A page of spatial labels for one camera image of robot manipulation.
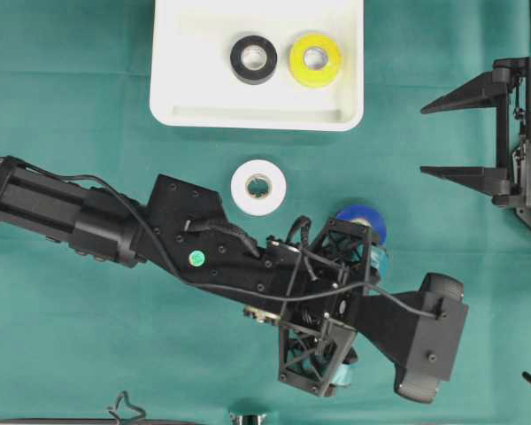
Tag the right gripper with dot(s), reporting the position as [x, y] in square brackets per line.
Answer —
[508, 88]

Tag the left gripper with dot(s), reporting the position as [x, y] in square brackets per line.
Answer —
[315, 340]

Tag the blue tape roll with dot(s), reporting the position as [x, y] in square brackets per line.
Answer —
[368, 216]

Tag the white tape roll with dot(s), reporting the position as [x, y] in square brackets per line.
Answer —
[258, 187]

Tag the yellow tape roll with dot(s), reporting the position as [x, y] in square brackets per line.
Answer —
[315, 60]

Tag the black tape roll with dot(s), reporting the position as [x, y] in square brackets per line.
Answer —
[253, 59]

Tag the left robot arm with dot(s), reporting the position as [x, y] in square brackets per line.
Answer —
[183, 229]

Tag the white plastic case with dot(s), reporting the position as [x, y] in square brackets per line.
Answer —
[192, 83]

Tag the silver stand at edge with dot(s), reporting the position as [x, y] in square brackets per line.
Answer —
[248, 418]

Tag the green table cloth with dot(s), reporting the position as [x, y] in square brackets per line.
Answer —
[74, 332]

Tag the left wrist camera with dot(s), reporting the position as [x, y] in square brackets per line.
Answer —
[423, 349]

